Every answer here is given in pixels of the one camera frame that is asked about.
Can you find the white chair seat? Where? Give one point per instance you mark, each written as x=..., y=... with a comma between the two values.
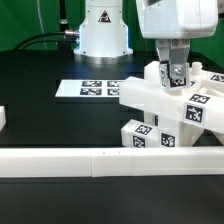
x=173, y=133

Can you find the white chair back frame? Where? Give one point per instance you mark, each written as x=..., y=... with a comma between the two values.
x=202, y=104

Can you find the white tagged cube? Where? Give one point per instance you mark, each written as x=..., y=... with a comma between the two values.
x=173, y=80

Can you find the white U-shaped fence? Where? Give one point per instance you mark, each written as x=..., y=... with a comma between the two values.
x=84, y=141

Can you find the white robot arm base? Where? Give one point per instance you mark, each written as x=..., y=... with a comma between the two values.
x=103, y=35

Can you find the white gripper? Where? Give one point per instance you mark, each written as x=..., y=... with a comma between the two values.
x=178, y=20

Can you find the white tag plate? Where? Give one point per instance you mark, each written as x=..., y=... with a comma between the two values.
x=88, y=88

